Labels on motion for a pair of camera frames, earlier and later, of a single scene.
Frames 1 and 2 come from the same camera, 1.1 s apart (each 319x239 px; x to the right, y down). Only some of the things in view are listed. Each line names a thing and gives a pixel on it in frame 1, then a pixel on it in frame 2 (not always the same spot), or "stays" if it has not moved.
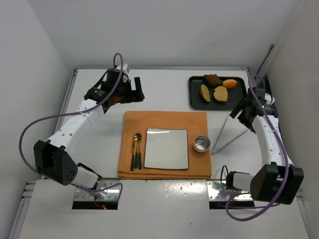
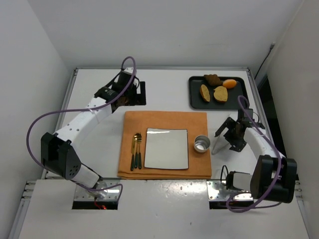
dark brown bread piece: (213, 79) stays
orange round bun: (229, 83) stays
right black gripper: (242, 112) → (231, 134)
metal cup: (202, 143) stays
